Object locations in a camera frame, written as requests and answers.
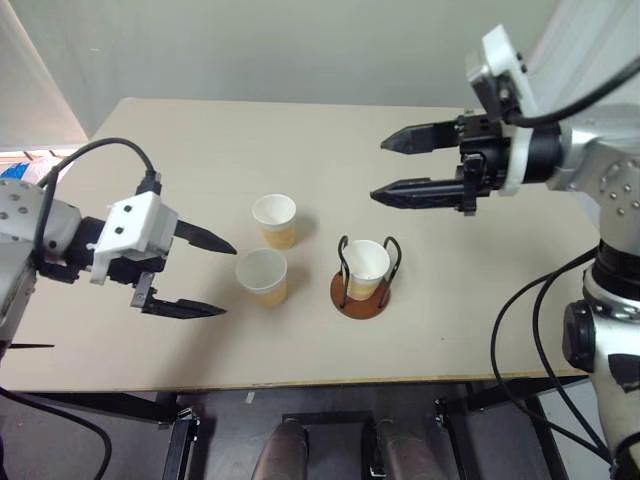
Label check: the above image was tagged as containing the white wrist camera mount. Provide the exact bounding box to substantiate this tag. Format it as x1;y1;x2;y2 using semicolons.
465;24;544;197
89;191;180;286

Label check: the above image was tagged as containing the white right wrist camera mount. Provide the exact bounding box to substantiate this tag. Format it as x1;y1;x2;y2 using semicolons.
465;24;544;197

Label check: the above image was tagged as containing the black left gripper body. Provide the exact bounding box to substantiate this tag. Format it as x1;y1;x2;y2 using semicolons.
105;249;170;290

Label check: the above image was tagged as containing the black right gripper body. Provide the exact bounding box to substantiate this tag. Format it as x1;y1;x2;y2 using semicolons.
452;113;514;195

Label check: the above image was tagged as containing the blue and white bundle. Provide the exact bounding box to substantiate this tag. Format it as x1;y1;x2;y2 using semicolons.
0;148;72;187

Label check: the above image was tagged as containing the white and tan paper cup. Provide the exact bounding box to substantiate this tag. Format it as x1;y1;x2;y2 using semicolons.
234;247;289;308
251;193;298;251
345;239;392;302

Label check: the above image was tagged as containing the black metal table frame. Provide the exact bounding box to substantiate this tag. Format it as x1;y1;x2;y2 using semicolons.
0;373;592;480

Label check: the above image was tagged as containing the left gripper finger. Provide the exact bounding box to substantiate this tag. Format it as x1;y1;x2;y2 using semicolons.
130;271;229;320
171;218;238;256

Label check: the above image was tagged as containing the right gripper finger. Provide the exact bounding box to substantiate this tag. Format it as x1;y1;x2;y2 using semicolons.
380;119;460;156
369;154;485;218

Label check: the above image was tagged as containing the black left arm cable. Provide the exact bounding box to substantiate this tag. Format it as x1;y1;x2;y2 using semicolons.
30;137;163;264

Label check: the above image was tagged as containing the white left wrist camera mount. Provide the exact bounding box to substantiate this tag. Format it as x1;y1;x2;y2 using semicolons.
89;191;180;286

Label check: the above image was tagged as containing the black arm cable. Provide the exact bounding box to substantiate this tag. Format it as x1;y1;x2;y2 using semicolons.
490;248;615;467
30;137;163;264
531;269;609;454

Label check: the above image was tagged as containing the black wire cup holder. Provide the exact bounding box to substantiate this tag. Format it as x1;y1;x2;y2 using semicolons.
329;234;403;322

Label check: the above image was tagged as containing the dark rounded shape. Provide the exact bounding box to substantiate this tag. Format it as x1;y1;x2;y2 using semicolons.
249;418;310;480
373;417;437;480

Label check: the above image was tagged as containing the black floor cable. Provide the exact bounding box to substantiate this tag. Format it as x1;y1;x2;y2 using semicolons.
0;387;113;480

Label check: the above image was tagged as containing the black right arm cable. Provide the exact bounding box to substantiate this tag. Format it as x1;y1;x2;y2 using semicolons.
490;248;615;467
531;269;609;454

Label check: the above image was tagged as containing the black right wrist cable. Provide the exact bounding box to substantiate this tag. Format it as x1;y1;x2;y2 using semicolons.
503;53;640;127

